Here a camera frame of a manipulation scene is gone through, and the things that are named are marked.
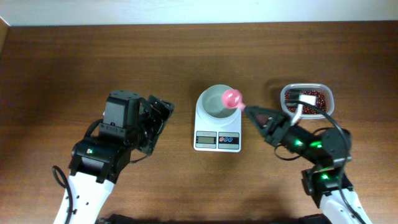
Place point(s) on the white digital kitchen scale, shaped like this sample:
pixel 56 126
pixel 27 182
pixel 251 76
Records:
pixel 217 134

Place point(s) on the red adzuki beans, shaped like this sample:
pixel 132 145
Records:
pixel 320 102

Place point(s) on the pink measuring scoop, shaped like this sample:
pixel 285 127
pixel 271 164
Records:
pixel 233 99

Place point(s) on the white round bowl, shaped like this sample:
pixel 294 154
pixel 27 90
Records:
pixel 212 102

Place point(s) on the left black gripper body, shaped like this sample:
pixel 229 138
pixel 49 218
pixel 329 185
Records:
pixel 152 125

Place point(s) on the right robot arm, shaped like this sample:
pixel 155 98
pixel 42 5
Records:
pixel 328 149

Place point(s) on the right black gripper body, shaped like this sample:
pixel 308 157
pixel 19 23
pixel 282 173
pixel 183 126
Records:
pixel 280 129

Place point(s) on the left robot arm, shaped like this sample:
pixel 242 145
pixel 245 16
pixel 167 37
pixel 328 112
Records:
pixel 130 122

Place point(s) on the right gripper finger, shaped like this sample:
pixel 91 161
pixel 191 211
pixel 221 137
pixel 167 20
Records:
pixel 260 123
pixel 252 112

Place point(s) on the clear plastic container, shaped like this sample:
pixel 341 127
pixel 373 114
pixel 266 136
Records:
pixel 323 89

